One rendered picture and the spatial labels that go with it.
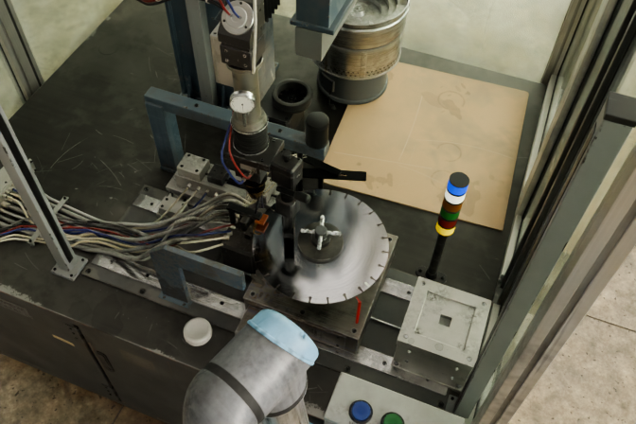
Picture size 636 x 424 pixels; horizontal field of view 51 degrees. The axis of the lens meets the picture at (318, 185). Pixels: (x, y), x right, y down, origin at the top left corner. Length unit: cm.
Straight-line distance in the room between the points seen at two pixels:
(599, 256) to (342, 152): 130
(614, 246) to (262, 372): 50
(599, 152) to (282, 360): 52
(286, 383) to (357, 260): 63
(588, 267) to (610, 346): 191
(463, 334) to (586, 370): 115
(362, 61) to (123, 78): 83
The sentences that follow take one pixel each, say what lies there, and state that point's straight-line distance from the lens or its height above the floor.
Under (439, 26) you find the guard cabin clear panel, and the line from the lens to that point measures 241.
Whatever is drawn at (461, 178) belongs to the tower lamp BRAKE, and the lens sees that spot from 150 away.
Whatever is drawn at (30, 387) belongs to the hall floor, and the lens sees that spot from 264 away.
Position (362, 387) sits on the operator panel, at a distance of 150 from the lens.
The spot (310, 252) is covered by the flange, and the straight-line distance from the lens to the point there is 158.
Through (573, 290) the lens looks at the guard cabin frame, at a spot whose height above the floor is 156.
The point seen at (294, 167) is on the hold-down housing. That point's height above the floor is 125.
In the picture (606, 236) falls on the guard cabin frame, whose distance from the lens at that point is 81.
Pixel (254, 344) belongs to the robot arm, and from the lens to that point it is 100.
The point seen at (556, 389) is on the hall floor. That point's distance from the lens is 262.
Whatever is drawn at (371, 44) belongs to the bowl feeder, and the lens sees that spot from 198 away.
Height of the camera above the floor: 229
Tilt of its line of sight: 52 degrees down
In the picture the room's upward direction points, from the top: 2 degrees clockwise
